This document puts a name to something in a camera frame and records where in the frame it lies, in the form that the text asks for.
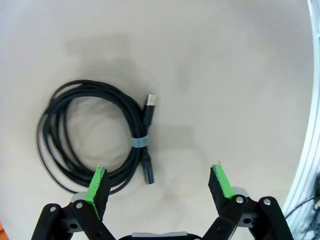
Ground orange trousers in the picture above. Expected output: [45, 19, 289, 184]
[0, 217, 9, 240]

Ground pale aluminium frame rail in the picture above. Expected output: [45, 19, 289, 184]
[284, 0, 320, 226]

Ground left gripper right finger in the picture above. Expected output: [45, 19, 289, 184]
[199, 163, 295, 240]

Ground black USB cable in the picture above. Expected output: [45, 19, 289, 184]
[36, 79, 159, 195]

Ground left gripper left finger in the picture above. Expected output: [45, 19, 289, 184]
[30, 165, 121, 240]

